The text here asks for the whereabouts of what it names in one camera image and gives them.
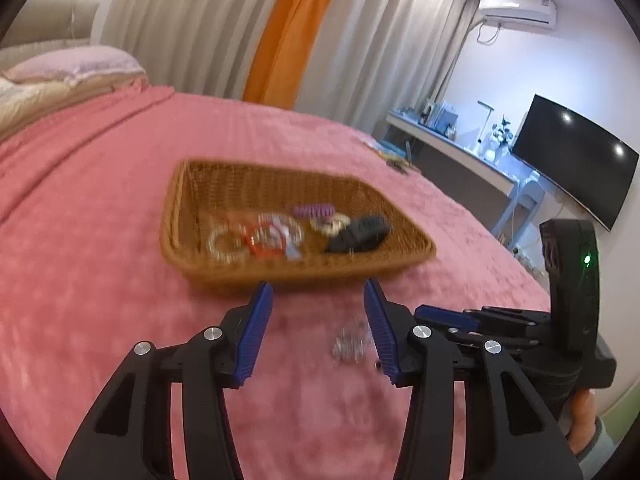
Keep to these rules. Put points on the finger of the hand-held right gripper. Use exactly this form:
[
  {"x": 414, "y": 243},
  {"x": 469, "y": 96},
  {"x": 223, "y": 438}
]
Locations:
[
  {"x": 500, "y": 342},
  {"x": 445, "y": 316}
]

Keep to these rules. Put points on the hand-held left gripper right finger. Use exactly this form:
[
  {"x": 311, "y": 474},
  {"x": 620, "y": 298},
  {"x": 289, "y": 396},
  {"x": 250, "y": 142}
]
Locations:
[{"x": 382, "y": 335}]

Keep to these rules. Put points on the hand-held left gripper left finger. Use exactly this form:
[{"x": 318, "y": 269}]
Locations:
[{"x": 252, "y": 330}]

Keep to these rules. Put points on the light blue hair clip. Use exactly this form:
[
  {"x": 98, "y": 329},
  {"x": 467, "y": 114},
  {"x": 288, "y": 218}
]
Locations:
[{"x": 291, "y": 251}]

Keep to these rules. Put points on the black hair claw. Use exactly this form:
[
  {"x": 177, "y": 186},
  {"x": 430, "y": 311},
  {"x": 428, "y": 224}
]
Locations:
[{"x": 355, "y": 237}]

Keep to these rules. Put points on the brown woven basket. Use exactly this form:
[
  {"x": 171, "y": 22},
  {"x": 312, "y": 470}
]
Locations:
[{"x": 240, "y": 185}]

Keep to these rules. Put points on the person's right forearm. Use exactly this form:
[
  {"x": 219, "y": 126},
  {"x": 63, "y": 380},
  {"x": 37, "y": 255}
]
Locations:
[{"x": 602, "y": 440}]

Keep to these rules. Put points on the person's right hand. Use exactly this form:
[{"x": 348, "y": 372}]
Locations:
[{"x": 582, "y": 420}]

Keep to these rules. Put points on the light blue chair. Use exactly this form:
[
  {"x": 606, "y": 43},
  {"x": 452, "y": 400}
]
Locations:
[{"x": 527, "y": 195}]

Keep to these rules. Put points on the black television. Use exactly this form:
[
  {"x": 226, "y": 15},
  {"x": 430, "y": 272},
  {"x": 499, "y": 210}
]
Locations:
[{"x": 575, "y": 160}]

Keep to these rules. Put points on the white desk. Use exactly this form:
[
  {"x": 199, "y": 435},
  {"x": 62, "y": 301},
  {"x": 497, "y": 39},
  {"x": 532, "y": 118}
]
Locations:
[{"x": 450, "y": 160}]

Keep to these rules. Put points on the pile of hair clips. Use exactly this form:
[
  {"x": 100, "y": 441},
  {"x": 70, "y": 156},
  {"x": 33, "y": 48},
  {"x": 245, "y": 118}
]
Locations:
[{"x": 392, "y": 157}]

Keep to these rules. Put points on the white vase with flowers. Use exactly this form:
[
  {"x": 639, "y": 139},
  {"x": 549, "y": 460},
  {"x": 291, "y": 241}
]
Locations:
[{"x": 500, "y": 142}]

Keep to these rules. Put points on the pink blanket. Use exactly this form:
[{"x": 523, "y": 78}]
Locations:
[{"x": 100, "y": 210}]

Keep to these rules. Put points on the boxes on desk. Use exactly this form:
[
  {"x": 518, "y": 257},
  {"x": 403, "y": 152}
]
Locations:
[{"x": 440, "y": 117}]

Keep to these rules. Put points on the white desk lamp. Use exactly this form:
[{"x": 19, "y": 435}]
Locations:
[{"x": 486, "y": 105}]

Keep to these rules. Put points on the grey curtain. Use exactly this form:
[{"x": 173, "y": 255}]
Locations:
[
  {"x": 380, "y": 35},
  {"x": 175, "y": 20}
]

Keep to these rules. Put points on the orange curtain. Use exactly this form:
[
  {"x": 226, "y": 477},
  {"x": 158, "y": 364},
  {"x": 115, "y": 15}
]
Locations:
[{"x": 285, "y": 35}]

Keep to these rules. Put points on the white air conditioner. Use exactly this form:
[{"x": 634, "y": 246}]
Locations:
[{"x": 517, "y": 10}]

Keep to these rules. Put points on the beige duvet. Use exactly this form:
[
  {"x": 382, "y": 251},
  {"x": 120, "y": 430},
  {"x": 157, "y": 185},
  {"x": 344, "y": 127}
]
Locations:
[{"x": 30, "y": 100}]

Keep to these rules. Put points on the light purple pillow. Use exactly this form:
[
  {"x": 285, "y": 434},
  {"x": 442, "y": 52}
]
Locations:
[{"x": 75, "y": 62}]

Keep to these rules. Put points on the beige padded headboard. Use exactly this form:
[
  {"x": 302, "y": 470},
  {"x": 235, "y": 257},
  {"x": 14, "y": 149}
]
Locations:
[{"x": 50, "y": 20}]

